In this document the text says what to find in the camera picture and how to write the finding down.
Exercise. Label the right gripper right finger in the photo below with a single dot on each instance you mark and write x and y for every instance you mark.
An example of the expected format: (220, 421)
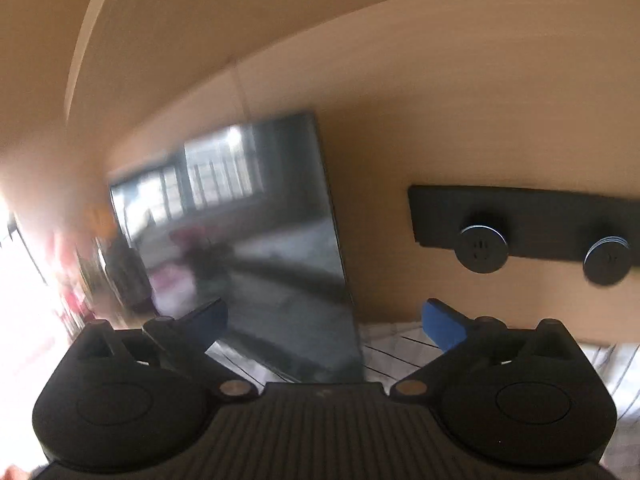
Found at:
(465, 343)

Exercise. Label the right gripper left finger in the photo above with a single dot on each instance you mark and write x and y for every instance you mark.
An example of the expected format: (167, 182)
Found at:
(184, 342)

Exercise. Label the dark tall vase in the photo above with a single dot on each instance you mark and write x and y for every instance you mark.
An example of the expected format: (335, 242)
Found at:
(125, 273)

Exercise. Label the round black socket plug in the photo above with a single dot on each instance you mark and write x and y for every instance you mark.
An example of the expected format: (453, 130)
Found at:
(481, 249)

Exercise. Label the potted red flower plant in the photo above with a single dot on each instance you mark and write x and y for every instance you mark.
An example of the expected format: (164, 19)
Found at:
(77, 250)

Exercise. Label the black wall socket panel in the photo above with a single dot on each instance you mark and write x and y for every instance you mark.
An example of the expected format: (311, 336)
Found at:
(536, 224)

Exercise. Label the black flat screen monitor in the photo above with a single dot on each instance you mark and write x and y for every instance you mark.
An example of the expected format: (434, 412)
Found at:
(244, 215)

